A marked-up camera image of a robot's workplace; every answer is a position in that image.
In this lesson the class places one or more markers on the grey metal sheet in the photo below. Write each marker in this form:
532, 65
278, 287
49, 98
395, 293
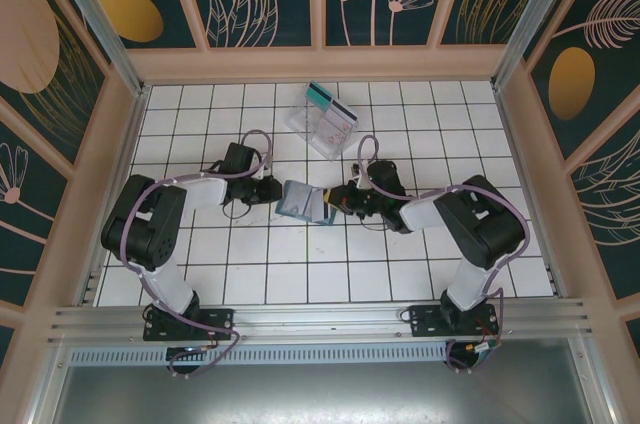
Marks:
320, 394

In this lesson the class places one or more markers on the teal leather card holder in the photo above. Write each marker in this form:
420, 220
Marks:
292, 201

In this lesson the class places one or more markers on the aluminium corner post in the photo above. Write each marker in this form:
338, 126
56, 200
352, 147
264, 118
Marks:
525, 24
107, 39

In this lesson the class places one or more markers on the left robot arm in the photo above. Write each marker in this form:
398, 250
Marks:
205, 194

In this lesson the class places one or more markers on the aluminium table edge rail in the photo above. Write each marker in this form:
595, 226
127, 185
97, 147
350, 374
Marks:
129, 144
554, 280

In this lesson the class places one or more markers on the teal card with black stripe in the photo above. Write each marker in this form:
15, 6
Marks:
317, 95

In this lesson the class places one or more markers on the clear acrylic card stand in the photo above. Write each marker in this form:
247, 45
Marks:
300, 119

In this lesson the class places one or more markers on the aluminium mounting rail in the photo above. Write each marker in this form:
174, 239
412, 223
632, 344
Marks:
320, 319

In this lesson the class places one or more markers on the pink floral card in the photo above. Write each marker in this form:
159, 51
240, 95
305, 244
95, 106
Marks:
334, 131

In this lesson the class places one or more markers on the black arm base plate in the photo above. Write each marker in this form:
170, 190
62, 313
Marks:
425, 324
222, 321

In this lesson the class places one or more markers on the white card with black stripe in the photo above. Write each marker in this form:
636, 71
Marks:
345, 111

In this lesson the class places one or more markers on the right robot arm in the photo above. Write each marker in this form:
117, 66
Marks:
422, 211

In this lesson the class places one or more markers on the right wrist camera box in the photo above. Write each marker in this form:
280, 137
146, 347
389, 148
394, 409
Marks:
357, 174

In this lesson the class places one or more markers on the light grey magnetic stripe card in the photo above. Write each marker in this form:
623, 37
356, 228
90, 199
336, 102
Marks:
321, 206

